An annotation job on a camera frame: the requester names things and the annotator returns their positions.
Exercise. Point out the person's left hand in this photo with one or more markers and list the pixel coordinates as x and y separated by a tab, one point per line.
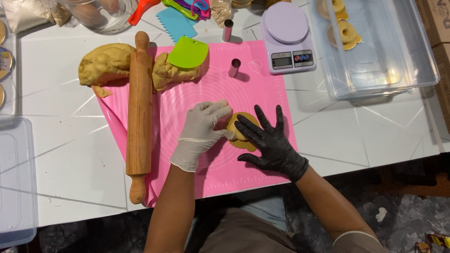
197	133

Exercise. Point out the gold jar lid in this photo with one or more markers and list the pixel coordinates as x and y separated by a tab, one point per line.
241	2

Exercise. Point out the clear bag of beige powder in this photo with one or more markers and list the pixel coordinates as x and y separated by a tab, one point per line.
219	10

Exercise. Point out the blue toothed plastic scraper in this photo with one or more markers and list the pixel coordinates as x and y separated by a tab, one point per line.
175	24

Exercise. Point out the wooden rolling pin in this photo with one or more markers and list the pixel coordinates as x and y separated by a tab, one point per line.
139	116

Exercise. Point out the glass bowl of eggs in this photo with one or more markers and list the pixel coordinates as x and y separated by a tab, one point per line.
95	15

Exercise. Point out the colourful measuring spoon set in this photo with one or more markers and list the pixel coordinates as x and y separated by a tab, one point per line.
186	7

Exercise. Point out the person's brown trousers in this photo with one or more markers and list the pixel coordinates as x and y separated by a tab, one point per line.
242	233

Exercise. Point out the person's right hand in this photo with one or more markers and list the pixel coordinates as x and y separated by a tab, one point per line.
274	147

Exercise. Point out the clear container of gold boards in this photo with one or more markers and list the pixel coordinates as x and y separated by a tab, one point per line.
5	63

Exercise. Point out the round gold cake board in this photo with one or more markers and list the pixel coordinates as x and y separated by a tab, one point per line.
342	15
242	144
353	45

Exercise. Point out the lilac digital kitchen scale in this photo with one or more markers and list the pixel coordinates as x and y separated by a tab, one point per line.
286	35

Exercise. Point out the large dough lump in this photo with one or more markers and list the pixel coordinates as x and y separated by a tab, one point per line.
105	65

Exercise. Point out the small bag of brown powder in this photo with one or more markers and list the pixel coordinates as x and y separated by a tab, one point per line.
61	15

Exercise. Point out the red and yellow snack wrapper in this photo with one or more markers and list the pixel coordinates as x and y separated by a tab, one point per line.
422	247
437	239

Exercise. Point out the orange plastic spatula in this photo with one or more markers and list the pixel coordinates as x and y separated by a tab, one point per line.
140	12

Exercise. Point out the clear plastic container lid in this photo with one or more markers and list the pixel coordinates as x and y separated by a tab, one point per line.
16	182

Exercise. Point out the person's grey sleeve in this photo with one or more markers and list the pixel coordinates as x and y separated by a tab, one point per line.
355	242

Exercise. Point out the medium dough lump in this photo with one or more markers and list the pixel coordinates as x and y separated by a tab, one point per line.
172	75

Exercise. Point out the clear bag of white flour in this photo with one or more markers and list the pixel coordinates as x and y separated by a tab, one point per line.
24	14

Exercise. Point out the pink silicone baking mat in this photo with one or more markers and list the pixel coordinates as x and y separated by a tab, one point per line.
225	91

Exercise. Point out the crumpled white paper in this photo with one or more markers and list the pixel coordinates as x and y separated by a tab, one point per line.
381	214

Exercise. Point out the green plastic dough scraper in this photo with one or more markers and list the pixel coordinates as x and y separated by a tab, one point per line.
188	52

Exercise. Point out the light blue cloth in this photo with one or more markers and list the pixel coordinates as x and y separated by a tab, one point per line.
267	210

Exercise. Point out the large clear plastic container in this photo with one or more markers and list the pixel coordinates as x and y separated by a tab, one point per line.
386	52

